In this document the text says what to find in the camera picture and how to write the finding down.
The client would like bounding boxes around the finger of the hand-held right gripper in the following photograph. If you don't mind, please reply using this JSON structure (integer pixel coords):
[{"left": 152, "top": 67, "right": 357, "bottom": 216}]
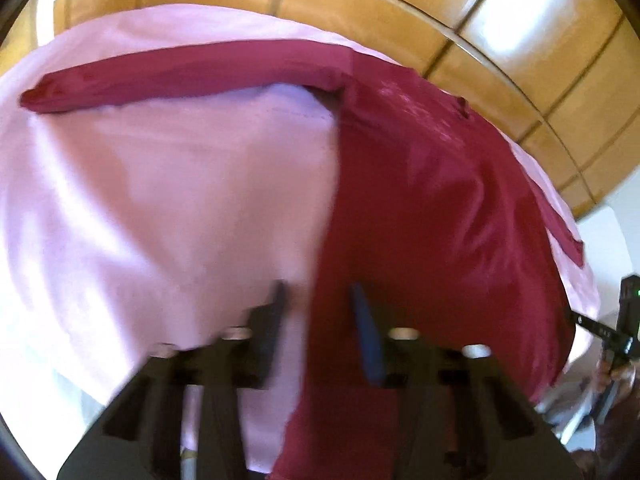
[{"left": 570, "top": 312, "right": 634, "bottom": 357}]

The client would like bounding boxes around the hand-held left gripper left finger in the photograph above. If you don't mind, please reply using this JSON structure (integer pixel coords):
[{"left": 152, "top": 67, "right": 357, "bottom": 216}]
[{"left": 57, "top": 280, "right": 289, "bottom": 480}]

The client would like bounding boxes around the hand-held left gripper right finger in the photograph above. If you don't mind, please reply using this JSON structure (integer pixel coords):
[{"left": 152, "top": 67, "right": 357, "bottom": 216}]
[{"left": 349, "top": 282, "right": 584, "bottom": 480}]

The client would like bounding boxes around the maroon long-sleeved shirt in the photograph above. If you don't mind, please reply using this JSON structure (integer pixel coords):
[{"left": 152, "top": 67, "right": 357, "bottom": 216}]
[{"left": 20, "top": 39, "right": 586, "bottom": 480}]

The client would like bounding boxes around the pink bed sheet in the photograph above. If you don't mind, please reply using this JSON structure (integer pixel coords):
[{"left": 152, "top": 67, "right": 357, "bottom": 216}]
[{"left": 0, "top": 2, "right": 601, "bottom": 476}]

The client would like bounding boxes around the wooden wardrobe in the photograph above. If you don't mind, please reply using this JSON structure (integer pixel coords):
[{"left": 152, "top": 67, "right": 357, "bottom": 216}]
[{"left": 52, "top": 0, "right": 640, "bottom": 221}]

